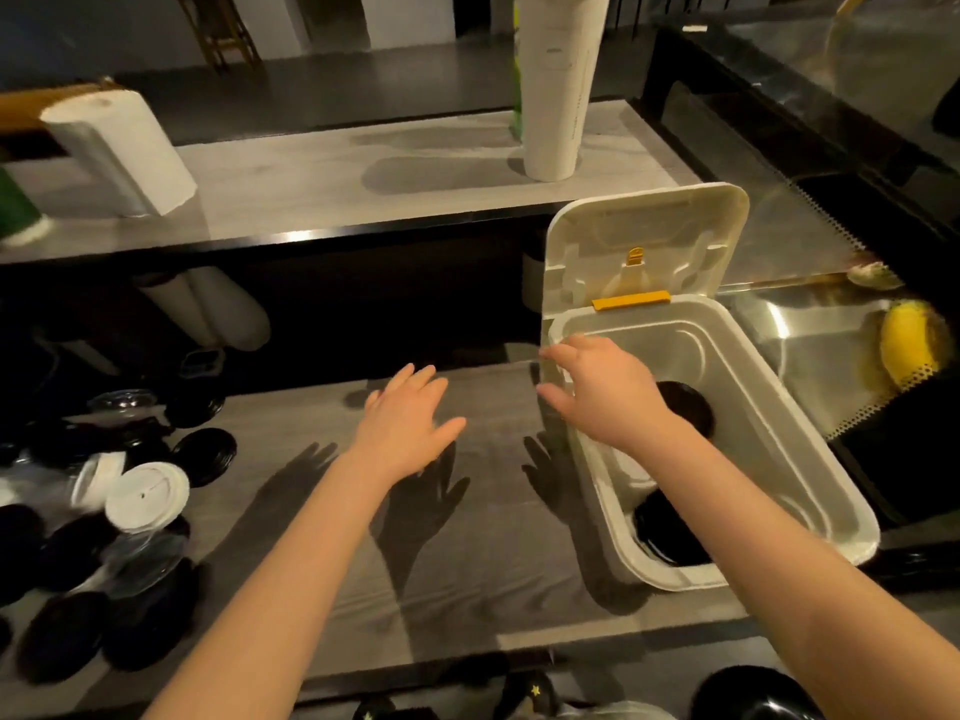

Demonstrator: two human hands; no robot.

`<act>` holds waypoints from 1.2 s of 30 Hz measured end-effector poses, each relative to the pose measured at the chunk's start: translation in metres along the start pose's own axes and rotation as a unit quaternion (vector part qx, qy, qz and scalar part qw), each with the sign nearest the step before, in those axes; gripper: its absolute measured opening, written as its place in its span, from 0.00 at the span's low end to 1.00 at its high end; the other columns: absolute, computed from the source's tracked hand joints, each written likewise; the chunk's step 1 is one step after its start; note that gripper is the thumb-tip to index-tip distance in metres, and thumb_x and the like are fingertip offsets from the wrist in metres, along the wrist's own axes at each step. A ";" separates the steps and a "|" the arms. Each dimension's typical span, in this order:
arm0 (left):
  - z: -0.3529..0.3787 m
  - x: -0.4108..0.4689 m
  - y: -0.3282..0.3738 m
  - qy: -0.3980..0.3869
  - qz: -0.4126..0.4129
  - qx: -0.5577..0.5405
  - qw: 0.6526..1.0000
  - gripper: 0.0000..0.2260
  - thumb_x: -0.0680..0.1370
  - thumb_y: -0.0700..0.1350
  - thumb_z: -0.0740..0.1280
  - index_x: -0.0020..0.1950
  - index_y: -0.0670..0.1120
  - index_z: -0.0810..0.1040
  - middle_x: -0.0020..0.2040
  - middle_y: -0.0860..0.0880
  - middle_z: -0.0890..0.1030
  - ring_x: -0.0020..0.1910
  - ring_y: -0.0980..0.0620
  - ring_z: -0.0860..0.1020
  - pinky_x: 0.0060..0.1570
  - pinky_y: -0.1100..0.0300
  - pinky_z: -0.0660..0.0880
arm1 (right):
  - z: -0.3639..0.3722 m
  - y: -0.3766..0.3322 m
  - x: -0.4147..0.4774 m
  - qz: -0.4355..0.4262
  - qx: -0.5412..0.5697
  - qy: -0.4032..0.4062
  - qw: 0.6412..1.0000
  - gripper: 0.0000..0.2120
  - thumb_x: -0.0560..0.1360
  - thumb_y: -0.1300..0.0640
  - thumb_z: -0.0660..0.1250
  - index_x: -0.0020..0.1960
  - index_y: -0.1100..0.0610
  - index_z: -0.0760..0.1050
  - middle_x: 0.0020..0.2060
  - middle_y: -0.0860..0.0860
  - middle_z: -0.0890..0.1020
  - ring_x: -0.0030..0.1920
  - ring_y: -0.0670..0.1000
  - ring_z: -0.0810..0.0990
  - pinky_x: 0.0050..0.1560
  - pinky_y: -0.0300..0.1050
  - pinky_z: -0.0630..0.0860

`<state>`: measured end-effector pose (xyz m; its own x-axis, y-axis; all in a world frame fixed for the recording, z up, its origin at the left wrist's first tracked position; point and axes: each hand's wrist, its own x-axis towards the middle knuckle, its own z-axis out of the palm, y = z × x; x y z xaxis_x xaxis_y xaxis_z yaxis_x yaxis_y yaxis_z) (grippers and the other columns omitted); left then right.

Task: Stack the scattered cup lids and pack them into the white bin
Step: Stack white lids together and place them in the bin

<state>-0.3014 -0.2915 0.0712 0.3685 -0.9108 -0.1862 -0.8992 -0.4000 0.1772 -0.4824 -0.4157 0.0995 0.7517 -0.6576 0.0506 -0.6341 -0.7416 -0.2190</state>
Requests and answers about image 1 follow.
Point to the person's left hand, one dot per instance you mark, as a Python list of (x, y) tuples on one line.
[(401, 434)]

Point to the person's right hand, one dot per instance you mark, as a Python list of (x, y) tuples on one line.
[(615, 401)]

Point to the tall stack of black lids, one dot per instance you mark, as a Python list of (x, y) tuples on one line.
[(690, 404)]

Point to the black cup lid with plug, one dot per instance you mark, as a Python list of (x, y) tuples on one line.
[(664, 532)]

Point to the white plastic storage bin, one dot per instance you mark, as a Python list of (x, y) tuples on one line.
[(652, 224)]

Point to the pile of cup lids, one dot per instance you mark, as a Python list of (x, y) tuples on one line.
[(146, 498)]

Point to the person's left forearm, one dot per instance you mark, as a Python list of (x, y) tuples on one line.
[(277, 599)]

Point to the person's right forearm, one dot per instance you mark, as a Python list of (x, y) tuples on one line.
[(810, 592)]

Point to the person's white shirt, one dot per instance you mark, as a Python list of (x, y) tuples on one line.
[(615, 712)]

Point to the tall white paper cup stack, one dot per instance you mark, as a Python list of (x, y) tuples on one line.
[(559, 89)]

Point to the green paper cup stack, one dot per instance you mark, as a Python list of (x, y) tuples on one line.
[(15, 213)]

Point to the grey wooden table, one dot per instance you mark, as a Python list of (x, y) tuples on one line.
[(487, 397)]

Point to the small digital timer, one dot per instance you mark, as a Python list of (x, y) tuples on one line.
[(202, 363)]

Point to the grey bar counter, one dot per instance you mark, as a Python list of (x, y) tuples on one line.
[(337, 172)]

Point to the black star slipper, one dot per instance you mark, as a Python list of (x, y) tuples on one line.
[(532, 693), (373, 708)]

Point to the yellow fruit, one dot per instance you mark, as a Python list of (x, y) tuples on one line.
[(907, 341)]

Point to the black round base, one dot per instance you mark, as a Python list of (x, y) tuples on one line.
[(750, 697)]

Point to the white paper towel roll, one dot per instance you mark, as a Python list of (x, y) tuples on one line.
[(120, 149)]

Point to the wooden chair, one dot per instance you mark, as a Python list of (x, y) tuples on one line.
[(30, 108)]

